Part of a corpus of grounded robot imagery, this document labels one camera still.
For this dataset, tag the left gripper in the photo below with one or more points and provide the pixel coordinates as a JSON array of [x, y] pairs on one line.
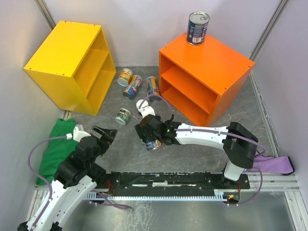
[[105, 142]]

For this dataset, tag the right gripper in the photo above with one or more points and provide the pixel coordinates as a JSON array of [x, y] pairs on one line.
[[141, 132]]

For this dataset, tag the orange shelf cabinet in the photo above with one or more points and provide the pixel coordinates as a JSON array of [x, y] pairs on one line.
[[201, 81]]

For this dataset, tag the blue can pull tab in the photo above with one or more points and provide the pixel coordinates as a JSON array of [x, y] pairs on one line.
[[197, 27]]

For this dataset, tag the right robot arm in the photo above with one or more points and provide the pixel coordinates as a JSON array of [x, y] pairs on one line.
[[239, 144]]

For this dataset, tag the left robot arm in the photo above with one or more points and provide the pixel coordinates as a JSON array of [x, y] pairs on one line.
[[74, 178]]

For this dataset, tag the green label can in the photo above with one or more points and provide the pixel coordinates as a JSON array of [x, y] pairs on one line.
[[122, 116]]

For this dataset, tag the white lid yellow can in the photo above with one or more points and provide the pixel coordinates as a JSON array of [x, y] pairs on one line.
[[140, 105]]

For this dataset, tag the tall orange blue can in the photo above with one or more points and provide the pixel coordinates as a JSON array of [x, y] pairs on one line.
[[152, 89]]

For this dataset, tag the tall blue red can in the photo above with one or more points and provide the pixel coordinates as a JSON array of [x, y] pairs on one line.
[[133, 87]]

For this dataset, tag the green cloth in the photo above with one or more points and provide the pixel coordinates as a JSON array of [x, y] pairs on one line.
[[58, 149]]

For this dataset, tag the orange label can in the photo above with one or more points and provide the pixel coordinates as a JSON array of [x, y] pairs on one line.
[[125, 77]]

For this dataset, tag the yellow shelf cabinet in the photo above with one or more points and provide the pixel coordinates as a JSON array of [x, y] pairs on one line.
[[74, 67]]

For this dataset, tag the purple cloth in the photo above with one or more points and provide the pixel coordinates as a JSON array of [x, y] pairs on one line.
[[277, 165]]

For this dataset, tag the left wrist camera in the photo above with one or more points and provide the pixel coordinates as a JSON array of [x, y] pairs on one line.
[[78, 133]]

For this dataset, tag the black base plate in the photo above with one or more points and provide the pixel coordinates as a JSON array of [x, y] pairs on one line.
[[196, 183]]

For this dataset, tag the blue cable duct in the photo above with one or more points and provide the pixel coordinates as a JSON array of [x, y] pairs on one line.
[[214, 196]]

